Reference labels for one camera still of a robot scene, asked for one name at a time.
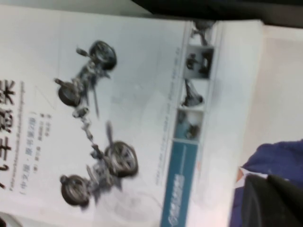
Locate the white book with man portrait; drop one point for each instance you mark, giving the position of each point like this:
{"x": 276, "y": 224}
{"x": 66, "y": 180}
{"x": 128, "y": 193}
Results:
{"x": 279, "y": 153}

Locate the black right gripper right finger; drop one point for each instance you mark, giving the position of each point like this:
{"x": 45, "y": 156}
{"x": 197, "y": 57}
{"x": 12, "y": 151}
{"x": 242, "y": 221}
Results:
{"x": 291, "y": 191}

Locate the black plastic book stand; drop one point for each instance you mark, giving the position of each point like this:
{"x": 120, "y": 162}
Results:
{"x": 213, "y": 9}

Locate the white car suspension book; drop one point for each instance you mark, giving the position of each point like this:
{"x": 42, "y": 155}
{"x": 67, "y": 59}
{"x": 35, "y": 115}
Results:
{"x": 142, "y": 71}

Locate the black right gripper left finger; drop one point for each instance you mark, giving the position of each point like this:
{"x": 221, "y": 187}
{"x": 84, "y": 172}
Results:
{"x": 258, "y": 208}

